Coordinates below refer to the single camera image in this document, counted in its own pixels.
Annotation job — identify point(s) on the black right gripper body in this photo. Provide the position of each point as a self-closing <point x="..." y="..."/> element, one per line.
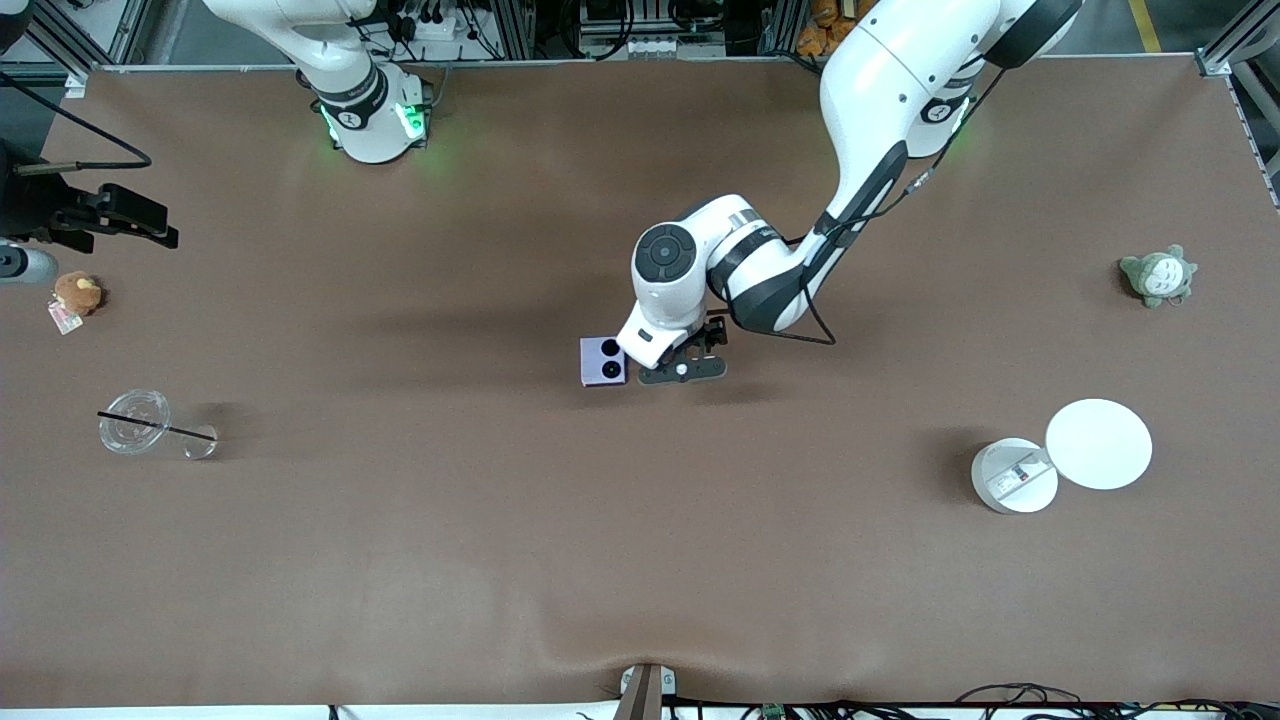
<point x="40" y="212"/>

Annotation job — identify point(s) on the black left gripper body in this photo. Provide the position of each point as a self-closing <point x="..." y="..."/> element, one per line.
<point x="712" y="333"/>

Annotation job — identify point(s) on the lavender flip phone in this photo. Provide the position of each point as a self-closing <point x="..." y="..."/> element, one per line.
<point x="600" y="370"/>

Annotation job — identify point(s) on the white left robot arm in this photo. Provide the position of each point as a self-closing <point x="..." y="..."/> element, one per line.
<point x="880" y="90"/>

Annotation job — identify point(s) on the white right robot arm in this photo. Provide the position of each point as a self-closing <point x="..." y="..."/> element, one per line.
<point x="365" y="120"/>

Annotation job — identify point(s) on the paper tag of bear plush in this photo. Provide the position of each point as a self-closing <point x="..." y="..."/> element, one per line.
<point x="65" y="320"/>

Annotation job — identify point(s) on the clear plastic lidded cup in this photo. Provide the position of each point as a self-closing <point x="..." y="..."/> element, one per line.
<point x="140" y="440"/>

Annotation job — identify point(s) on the black drinking straw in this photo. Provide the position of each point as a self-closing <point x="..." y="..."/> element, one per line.
<point x="180" y="430"/>

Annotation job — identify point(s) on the orange plush toy pile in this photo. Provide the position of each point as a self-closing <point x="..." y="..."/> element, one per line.
<point x="820" y="35"/>

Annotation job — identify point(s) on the white cylindrical device with label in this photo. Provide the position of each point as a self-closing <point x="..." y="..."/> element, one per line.
<point x="1000" y="490"/>

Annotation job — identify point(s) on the white power strip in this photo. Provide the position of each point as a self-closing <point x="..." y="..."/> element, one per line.
<point x="430" y="25"/>

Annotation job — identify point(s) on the white round disc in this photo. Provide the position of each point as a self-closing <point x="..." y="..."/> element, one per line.
<point x="1100" y="445"/>

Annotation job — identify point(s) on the grey totoro plush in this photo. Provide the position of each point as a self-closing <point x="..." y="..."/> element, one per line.
<point x="1160" y="278"/>

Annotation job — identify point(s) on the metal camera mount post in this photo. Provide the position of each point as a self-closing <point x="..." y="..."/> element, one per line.
<point x="645" y="695"/>

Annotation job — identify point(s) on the aluminium equipment rack frame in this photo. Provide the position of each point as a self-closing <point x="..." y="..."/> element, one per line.
<point x="515" y="25"/>

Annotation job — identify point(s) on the aluminium corner frame profile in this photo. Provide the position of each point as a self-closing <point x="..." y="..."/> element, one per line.
<point x="1215" y="62"/>

